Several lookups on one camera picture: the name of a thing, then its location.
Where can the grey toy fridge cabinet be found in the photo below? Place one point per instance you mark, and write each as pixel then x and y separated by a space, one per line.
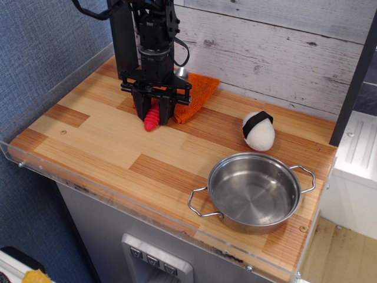
pixel 101 227

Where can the orange knitted cloth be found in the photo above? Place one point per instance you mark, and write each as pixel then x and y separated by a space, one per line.
pixel 202 89

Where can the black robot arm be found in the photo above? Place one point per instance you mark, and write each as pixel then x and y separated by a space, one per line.
pixel 157 26

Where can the white ridged side counter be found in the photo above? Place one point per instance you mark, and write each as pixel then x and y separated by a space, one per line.
pixel 350 197

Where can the black and yellow object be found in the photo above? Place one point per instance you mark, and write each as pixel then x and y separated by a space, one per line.
pixel 17 266

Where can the dark right vertical post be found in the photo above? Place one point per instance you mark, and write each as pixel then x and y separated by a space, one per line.
pixel 355 85

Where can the red handled metal spoon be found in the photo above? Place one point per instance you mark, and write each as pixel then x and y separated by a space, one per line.
pixel 152 119

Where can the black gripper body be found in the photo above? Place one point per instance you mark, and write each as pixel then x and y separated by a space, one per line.
pixel 156 79

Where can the stainless steel pot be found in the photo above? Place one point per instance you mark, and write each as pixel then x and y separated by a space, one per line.
pixel 253 193

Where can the silver dispenser button panel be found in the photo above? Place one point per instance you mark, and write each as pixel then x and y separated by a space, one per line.
pixel 148 263

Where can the white plush egg black band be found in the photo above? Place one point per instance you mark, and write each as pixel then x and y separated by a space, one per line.
pixel 258 131

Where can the clear acrylic table guard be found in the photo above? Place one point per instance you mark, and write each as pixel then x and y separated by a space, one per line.
pixel 69 120

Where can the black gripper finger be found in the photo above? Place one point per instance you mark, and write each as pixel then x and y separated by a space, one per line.
pixel 166 108
pixel 142 102

